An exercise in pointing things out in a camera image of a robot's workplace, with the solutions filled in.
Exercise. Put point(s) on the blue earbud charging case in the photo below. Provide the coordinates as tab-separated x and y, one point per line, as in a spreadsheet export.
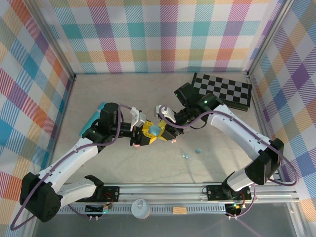
155	130

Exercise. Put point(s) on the pink earbud charging case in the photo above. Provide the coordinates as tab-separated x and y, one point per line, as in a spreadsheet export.
135	146

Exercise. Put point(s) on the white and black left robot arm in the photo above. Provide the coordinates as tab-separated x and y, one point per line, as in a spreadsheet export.
74	155

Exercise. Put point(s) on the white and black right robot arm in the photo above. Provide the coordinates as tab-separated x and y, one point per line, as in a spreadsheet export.
234	123

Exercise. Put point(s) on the teal cylindrical tube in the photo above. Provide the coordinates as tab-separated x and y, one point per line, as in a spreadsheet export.
87	126

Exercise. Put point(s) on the black and silver chessboard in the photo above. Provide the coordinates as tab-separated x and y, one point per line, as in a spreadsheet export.
229	86

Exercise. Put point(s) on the white tin can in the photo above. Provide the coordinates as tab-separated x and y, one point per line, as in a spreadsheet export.
140	208

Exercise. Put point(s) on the small wooden block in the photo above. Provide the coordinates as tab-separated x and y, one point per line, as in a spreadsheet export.
179	210

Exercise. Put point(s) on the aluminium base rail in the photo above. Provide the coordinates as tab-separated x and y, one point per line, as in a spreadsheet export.
160	191

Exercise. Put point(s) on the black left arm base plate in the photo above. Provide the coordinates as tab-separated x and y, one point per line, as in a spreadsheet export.
112	193

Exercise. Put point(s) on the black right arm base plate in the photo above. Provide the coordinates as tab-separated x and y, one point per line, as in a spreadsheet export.
214	192

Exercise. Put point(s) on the aluminium frame post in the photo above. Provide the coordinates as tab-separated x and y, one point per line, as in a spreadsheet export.
269	37
53	39

